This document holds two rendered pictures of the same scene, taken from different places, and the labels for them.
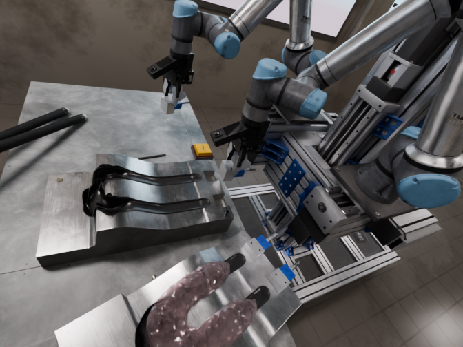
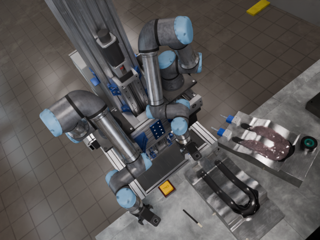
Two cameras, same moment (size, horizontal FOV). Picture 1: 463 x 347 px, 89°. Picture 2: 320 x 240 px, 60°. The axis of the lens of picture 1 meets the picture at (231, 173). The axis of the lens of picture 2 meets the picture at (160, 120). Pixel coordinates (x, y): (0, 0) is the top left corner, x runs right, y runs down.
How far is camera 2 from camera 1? 122 cm
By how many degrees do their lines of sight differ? 45
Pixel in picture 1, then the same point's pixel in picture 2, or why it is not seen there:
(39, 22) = not seen: outside the picture
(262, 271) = (234, 128)
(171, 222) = (237, 172)
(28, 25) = not seen: outside the picture
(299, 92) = (186, 110)
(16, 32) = not seen: outside the picture
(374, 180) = (178, 81)
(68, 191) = (250, 230)
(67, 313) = (291, 195)
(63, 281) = (283, 205)
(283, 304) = (244, 117)
